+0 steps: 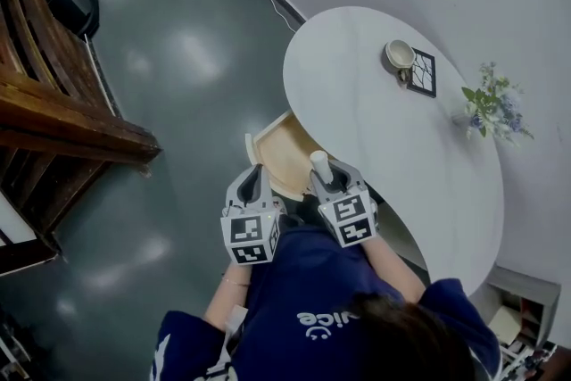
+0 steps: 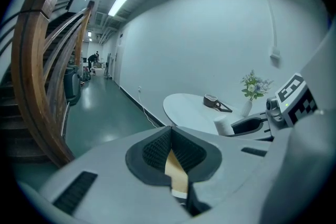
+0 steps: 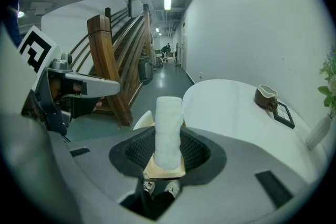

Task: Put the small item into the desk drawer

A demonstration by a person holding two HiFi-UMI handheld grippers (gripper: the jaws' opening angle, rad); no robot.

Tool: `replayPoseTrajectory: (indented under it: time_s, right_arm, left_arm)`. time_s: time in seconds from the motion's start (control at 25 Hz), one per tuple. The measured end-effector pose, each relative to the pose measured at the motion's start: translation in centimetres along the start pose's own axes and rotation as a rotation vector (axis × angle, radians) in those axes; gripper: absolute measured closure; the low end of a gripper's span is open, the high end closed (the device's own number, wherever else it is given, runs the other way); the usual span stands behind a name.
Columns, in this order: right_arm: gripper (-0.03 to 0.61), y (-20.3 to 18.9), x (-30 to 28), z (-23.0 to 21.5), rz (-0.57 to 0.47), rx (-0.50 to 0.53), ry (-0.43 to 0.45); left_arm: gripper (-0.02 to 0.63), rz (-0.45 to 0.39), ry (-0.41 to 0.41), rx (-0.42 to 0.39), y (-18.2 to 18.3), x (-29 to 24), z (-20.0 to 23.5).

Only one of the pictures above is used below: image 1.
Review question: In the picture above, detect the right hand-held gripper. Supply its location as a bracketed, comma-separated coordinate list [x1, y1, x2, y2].
[309, 161, 380, 249]

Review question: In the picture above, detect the grey storage shelf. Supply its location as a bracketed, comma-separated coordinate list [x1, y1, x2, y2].
[484, 265, 561, 381]

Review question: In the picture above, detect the white cylindrical cup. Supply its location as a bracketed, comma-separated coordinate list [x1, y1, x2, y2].
[309, 150, 333, 193]

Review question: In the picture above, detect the wooden stair balustrade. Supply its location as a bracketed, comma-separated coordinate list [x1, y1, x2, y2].
[0, 0, 164, 277]

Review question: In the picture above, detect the white oval desk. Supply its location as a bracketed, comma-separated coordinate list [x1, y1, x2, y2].
[282, 5, 506, 298]

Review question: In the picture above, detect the person's right forearm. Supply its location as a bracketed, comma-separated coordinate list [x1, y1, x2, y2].
[360, 234, 427, 305]

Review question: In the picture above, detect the flower bouquet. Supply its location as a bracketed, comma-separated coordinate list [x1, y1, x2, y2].
[460, 61, 535, 147]

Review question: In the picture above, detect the black picture frame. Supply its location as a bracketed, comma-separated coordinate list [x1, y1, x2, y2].
[406, 46, 438, 100]

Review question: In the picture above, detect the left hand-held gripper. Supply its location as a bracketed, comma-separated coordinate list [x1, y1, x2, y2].
[219, 163, 287, 269]

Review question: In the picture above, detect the navy blue shirt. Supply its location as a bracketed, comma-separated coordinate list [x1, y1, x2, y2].
[149, 226, 503, 381]

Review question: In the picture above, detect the cream cup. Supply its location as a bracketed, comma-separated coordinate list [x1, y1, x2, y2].
[382, 38, 418, 82]

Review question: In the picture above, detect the person's left forearm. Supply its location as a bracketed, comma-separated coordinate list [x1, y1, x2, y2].
[203, 261, 256, 334]

